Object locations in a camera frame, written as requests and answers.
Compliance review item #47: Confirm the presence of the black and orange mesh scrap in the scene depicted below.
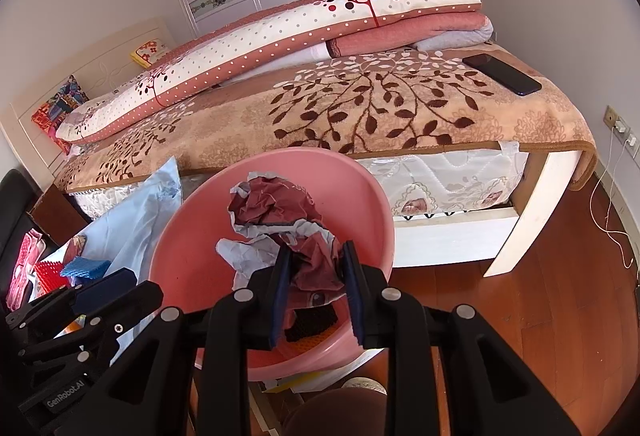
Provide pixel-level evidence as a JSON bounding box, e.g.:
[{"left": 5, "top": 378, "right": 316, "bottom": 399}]
[{"left": 285, "top": 305, "right": 337, "bottom": 352}]

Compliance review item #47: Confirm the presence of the black leather sofa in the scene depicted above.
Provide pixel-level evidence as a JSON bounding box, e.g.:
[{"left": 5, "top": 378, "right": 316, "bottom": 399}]
[{"left": 0, "top": 168, "right": 46, "bottom": 297}]

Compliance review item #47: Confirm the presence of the person's leg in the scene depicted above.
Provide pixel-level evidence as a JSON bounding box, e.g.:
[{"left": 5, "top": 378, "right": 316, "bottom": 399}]
[{"left": 282, "top": 388, "right": 388, "bottom": 436}]

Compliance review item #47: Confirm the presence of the white charger with cable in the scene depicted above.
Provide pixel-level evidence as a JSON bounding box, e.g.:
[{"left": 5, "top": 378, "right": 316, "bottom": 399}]
[{"left": 589, "top": 118, "right": 640, "bottom": 271}]

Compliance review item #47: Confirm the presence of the beige shoe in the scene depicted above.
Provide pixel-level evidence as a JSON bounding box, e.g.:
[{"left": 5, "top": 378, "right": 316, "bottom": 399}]
[{"left": 342, "top": 377, "right": 387, "bottom": 396}]

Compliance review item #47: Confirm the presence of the pink towel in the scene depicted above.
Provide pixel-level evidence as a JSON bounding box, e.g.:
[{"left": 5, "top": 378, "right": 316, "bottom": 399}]
[{"left": 6, "top": 228, "right": 46, "bottom": 309}]

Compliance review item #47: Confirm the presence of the folded grey blanket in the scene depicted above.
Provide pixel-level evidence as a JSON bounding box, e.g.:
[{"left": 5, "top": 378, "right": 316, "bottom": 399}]
[{"left": 412, "top": 23, "right": 496, "bottom": 52}]

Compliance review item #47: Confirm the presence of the red paper with grey back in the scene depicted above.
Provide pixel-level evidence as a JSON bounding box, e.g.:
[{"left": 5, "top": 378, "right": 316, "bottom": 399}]
[{"left": 216, "top": 172, "right": 346, "bottom": 307}]

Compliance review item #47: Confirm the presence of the light blue floral cloth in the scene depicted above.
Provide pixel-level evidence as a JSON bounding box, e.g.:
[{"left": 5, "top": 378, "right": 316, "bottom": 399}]
[{"left": 55, "top": 156, "right": 183, "bottom": 297}]

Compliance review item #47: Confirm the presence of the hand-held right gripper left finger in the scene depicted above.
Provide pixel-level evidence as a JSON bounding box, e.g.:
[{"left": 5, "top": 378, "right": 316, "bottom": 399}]
[{"left": 52, "top": 246, "right": 294, "bottom": 436}]

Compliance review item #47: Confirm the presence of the brown wooden nightstand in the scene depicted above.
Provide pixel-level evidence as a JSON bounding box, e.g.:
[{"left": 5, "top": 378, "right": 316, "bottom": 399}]
[{"left": 27, "top": 188, "right": 91, "bottom": 247}]

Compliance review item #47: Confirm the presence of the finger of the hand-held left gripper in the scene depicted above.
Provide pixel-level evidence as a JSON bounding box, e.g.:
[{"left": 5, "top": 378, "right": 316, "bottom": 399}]
[
  {"left": 17, "top": 281, "right": 164, "bottom": 369},
  {"left": 5, "top": 268, "right": 137, "bottom": 332}
]

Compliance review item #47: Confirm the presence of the colourful patterned pillow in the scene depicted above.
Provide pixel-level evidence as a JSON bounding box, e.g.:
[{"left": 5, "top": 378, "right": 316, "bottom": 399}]
[{"left": 31, "top": 74, "right": 91, "bottom": 154}]

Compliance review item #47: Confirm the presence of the bed with leaf blanket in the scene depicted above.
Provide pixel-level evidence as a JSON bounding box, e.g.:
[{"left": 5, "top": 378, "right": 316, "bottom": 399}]
[{"left": 0, "top": 18, "right": 586, "bottom": 279}]

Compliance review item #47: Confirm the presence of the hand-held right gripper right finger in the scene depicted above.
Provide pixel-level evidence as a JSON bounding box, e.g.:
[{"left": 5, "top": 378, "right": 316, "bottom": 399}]
[{"left": 341, "top": 241, "right": 583, "bottom": 436}]

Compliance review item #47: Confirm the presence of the black smartphone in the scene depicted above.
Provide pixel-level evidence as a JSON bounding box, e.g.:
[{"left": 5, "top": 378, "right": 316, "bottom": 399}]
[{"left": 462, "top": 54, "right": 543, "bottom": 96}]

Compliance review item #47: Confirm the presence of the folded pink blanket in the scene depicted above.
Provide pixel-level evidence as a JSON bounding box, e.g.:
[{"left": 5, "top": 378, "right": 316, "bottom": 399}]
[{"left": 327, "top": 13, "right": 493, "bottom": 59}]

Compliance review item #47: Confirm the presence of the white pink polka-dot quilt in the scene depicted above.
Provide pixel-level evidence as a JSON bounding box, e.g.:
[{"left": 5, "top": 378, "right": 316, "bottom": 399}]
[{"left": 55, "top": 0, "right": 483, "bottom": 147}]

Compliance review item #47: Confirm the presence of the blue textured sponge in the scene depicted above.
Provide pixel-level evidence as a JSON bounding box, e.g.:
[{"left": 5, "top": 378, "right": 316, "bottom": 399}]
[{"left": 60, "top": 257, "right": 112, "bottom": 279}]

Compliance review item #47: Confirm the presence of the pink plastic bucket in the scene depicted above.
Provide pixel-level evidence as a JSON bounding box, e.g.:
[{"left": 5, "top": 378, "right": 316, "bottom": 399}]
[{"left": 148, "top": 148, "right": 396, "bottom": 383}]

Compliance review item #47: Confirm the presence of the brown leaf-print blanket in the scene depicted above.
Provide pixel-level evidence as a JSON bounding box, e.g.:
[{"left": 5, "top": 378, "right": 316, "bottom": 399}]
[{"left": 52, "top": 43, "right": 598, "bottom": 197}]

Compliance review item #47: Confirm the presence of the yellow floral pillow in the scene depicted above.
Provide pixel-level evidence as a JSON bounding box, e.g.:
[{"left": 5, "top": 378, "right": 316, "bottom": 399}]
[{"left": 131, "top": 40, "right": 171, "bottom": 68}]

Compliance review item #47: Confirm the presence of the red spiky mat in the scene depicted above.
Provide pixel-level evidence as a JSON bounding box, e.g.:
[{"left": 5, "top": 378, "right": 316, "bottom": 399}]
[{"left": 34, "top": 260, "right": 71, "bottom": 297}]

